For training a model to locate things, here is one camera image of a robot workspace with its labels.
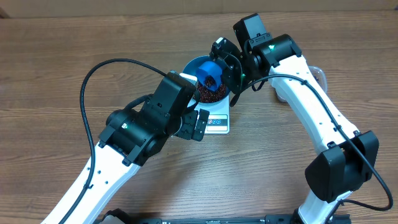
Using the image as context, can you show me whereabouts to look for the blue plastic measuring scoop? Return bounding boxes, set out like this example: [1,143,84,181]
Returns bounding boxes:
[196,61,223,91]

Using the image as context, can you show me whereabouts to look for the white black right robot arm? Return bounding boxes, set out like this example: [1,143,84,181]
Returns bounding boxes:
[210,14,379,223]

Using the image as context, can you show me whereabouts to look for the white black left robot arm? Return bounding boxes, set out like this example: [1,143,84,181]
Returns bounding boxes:
[44,73,209,223]

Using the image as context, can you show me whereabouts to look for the teal plastic bowl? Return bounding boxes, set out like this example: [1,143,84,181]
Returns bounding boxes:
[183,56,230,96]

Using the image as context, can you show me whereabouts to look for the white digital kitchen scale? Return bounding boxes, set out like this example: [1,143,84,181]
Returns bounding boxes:
[196,96,230,134]

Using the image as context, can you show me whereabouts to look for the red beans in bowl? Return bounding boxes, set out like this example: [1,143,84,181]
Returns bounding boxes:
[198,76,227,103]

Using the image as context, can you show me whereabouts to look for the clear plastic bean container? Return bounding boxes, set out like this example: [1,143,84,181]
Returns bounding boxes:
[275,65,328,103]

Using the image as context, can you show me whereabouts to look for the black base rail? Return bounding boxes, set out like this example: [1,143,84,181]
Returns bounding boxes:
[133,213,352,224]

